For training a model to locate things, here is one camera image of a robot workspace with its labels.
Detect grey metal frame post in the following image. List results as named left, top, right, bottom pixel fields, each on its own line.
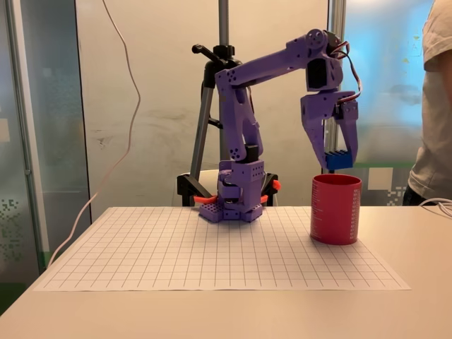
left=4, top=0, right=50, bottom=271
left=321, top=0, right=347, bottom=174

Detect black clamp with orange handle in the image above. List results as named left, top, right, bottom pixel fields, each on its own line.
left=176, top=172, right=218, bottom=208
left=260, top=172, right=283, bottom=208

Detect white grid paper sheet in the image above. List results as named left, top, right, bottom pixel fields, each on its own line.
left=33, top=206, right=412, bottom=292

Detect red cup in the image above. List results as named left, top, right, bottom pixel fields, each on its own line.
left=310, top=173, right=363, bottom=246

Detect white cables on table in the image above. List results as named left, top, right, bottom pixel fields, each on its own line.
left=420, top=197, right=452, bottom=218

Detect grey and black tripod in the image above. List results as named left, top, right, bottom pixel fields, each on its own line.
left=190, top=0, right=245, bottom=208

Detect blue toy brick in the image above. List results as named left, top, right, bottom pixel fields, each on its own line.
left=325, top=150, right=355, bottom=171

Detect pale pink hanging cable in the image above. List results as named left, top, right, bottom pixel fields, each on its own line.
left=47, top=0, right=142, bottom=268

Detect person in beige shirt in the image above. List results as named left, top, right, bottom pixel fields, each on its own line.
left=402, top=0, right=452, bottom=206

